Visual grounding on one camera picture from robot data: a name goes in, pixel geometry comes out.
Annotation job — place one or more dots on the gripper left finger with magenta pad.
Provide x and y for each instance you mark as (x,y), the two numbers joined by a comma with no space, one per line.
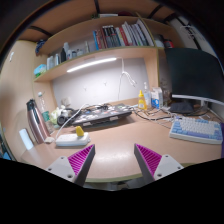
(75,167)

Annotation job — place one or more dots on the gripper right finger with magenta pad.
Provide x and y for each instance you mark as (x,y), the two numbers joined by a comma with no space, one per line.
(153,165)

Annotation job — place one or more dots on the yellow charger plug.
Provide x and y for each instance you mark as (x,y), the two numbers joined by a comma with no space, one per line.
(79,131)

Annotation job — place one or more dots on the white power strip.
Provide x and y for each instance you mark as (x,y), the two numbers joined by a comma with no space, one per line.
(70,140)

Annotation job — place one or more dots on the black round speaker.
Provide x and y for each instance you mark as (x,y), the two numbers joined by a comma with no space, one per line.
(61,120)

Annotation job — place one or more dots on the pink metal thermos bottle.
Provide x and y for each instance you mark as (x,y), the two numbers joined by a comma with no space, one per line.
(36,122)

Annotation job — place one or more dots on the white and blue keyboard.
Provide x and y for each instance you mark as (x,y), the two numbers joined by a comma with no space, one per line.
(196,130)

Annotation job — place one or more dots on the black laptop with stickers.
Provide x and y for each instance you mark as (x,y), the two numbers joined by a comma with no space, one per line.
(102,114)

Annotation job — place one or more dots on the clear plastic water bottle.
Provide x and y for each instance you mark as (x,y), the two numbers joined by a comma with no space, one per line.
(45,113)

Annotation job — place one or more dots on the yellow squeeze bottle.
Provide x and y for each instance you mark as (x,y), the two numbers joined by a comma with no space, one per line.
(141,101)

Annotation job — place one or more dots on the black monitor stand base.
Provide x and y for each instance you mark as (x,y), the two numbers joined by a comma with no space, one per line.
(181,107)

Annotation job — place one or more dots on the blue white carton box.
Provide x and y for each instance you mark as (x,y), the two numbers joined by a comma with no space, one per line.
(157,97)

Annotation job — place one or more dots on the clear pump dispenser bottle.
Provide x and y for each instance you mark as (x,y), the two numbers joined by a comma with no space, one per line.
(147,95)

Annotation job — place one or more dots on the white LED light bar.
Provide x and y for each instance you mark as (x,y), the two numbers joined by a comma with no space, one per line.
(89,64)

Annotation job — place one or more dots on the black computer monitor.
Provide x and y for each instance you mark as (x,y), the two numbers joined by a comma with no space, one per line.
(196,75)

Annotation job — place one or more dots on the teal box on shelf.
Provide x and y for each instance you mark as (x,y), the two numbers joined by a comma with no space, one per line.
(40,70)

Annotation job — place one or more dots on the small bottles on shelf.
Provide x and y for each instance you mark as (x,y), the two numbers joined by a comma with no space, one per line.
(67,52)

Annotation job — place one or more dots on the row of books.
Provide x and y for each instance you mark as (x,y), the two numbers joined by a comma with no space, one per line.
(125,35)

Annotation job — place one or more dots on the white card on wall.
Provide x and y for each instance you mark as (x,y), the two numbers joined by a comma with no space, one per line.
(26,139)

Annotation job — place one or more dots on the wooden wall shelf unit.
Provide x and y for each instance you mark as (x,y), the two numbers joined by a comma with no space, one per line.
(79,24)

